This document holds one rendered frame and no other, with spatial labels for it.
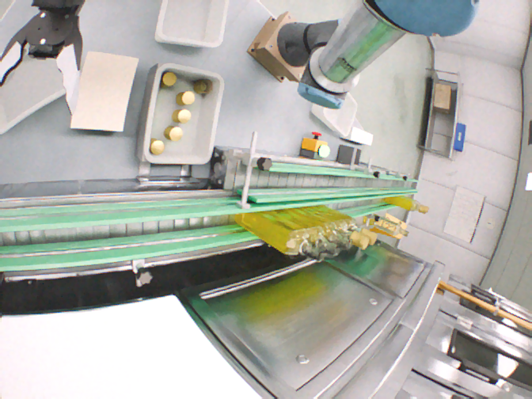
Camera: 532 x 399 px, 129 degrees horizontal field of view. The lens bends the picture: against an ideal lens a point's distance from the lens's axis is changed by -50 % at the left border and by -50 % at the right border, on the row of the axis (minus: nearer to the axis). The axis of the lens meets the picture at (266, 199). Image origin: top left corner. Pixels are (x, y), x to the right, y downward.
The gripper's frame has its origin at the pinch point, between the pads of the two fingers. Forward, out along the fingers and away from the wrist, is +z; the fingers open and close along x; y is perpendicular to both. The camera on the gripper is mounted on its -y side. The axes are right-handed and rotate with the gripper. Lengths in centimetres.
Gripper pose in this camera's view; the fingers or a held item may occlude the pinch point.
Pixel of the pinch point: (23, 113)
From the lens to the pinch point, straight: 34.7
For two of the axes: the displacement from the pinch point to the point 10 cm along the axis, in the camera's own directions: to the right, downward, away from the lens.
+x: -7.4, -0.4, -6.7
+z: -2.1, 9.6, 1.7
